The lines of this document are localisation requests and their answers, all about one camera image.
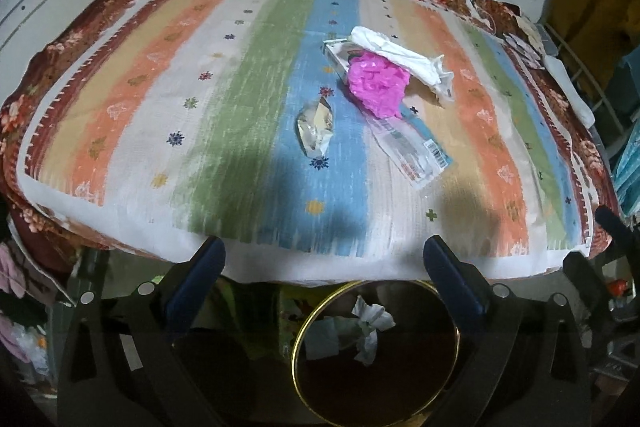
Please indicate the snack wrapper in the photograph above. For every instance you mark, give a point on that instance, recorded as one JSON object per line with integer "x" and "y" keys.
{"x": 315, "y": 124}

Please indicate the green white eye-drops box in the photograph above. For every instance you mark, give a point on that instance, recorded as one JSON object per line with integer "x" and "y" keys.
{"x": 340, "y": 53}

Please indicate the striped colourful bed cloth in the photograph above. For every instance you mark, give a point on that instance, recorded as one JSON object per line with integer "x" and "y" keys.
{"x": 300, "y": 116}

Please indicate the magenta paper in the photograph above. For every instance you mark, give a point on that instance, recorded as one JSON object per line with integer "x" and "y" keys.
{"x": 378, "y": 84}

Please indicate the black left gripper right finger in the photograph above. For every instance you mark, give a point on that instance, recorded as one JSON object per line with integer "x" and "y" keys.
{"x": 465, "y": 292}

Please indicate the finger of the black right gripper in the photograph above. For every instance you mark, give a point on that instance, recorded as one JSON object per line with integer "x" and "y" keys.
{"x": 591, "y": 289}
{"x": 625, "y": 239}

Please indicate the crumpled white paper in bin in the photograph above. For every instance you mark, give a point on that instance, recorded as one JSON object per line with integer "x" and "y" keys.
{"x": 370, "y": 320}

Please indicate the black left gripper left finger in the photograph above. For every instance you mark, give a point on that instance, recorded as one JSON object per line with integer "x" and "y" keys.
{"x": 194, "y": 280}

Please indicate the black gold-rimmed trash bin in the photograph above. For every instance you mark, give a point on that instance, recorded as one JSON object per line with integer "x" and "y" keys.
{"x": 414, "y": 361}

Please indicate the blue patterned fabric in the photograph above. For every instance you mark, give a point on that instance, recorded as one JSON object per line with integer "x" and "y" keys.
{"x": 626, "y": 175}

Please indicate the yellow hanging garment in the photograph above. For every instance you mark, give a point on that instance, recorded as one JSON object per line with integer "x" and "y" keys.
{"x": 599, "y": 33}

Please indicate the clear barcode plastic package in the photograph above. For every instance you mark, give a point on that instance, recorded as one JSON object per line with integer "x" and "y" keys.
{"x": 410, "y": 145}

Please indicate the white plastic wrapper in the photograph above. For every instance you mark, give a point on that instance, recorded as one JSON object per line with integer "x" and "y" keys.
{"x": 430, "y": 70}

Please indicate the white metal rack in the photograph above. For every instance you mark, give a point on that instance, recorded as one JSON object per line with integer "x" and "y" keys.
{"x": 598, "y": 98}

